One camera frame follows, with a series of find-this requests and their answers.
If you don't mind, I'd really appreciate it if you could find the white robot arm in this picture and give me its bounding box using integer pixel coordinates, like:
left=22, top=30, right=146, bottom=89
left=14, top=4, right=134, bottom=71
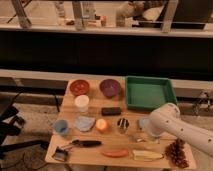
left=144, top=103, right=213, bottom=157

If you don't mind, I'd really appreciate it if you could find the purple bowl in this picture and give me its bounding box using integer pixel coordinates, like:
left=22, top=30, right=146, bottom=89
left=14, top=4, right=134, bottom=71
left=99, top=79, right=121, bottom=98

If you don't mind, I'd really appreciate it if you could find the red bowl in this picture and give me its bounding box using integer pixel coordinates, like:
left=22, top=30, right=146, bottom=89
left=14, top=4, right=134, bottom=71
left=70, top=80, right=90, bottom=96

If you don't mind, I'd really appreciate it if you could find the blue sponge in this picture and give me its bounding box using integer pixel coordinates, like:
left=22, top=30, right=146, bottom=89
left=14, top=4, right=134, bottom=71
left=138, top=118, right=148, bottom=130

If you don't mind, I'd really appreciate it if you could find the dark red grape bunch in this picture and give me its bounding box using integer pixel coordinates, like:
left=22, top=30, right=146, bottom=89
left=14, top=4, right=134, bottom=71
left=165, top=139, right=189, bottom=168

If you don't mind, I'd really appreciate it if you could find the orange carrot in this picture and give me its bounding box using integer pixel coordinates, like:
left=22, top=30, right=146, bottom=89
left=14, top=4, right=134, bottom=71
left=101, top=149, right=129, bottom=158

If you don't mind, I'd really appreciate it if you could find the green plastic tray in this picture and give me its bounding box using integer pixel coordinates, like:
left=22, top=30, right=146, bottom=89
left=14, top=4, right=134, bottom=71
left=125, top=76, right=177, bottom=111

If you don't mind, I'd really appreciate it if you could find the orange peach fruit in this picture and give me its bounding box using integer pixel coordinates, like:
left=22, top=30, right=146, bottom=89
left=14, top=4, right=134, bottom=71
left=95, top=119, right=109, bottom=133

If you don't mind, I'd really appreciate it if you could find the black rectangular block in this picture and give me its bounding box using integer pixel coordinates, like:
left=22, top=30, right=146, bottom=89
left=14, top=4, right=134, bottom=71
left=101, top=107, right=121, bottom=116

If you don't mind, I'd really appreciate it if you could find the blue-grey crumpled cloth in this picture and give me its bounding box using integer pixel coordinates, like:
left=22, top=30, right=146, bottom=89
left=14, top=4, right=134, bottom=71
left=73, top=116, right=96, bottom=132

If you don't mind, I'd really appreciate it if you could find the white cup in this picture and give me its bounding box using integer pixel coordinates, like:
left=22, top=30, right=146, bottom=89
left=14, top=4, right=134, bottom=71
left=74, top=95, right=90, bottom=113

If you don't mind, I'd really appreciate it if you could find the blue plastic cup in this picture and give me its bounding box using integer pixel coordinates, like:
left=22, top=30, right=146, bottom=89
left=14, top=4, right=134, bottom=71
left=53, top=120, right=69, bottom=136

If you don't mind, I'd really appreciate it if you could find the small metal grater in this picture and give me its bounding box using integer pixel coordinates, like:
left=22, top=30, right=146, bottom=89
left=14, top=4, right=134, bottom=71
left=52, top=148, right=69, bottom=162

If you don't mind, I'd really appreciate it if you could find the black office chair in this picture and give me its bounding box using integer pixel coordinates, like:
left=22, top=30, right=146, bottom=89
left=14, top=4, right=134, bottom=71
left=0, top=95, right=49, bottom=160

